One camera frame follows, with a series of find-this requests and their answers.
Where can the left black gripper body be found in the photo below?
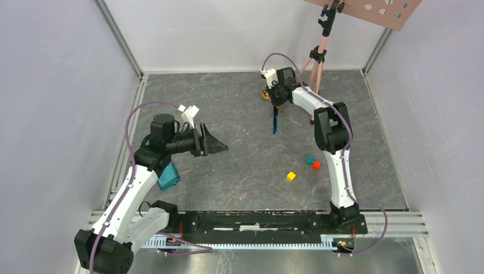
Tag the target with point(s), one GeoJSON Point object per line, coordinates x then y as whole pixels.
{"type": "Point", "coordinates": [188, 141]}

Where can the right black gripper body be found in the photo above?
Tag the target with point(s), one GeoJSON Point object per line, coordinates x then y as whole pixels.
{"type": "Point", "coordinates": [275, 93]}

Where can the gold metal spoon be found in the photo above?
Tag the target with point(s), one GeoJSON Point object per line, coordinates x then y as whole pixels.
{"type": "Point", "coordinates": [266, 96]}

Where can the teal cloth napkin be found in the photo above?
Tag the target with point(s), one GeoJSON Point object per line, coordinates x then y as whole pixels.
{"type": "Point", "coordinates": [161, 162]}

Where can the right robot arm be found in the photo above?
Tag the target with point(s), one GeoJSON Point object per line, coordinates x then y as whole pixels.
{"type": "Point", "coordinates": [332, 134]}

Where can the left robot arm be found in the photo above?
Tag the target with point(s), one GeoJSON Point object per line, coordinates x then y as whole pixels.
{"type": "Point", "coordinates": [110, 244]}

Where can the pink tripod stand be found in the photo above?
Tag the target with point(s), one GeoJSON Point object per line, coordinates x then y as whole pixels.
{"type": "Point", "coordinates": [317, 55]}

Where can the teal small cube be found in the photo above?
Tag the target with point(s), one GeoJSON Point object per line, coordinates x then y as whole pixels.
{"type": "Point", "coordinates": [310, 160]}

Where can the red small cube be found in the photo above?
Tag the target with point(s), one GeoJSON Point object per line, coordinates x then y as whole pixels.
{"type": "Point", "coordinates": [316, 165]}

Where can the yellow small cube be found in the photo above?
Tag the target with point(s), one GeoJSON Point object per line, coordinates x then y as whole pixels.
{"type": "Point", "coordinates": [291, 176]}

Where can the pink perforated board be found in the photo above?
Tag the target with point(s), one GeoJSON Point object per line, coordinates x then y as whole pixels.
{"type": "Point", "coordinates": [390, 14]}

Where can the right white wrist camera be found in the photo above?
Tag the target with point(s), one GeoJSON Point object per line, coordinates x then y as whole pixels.
{"type": "Point", "coordinates": [270, 75]}

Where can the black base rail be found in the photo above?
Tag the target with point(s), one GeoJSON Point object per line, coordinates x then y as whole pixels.
{"type": "Point", "coordinates": [193, 232]}

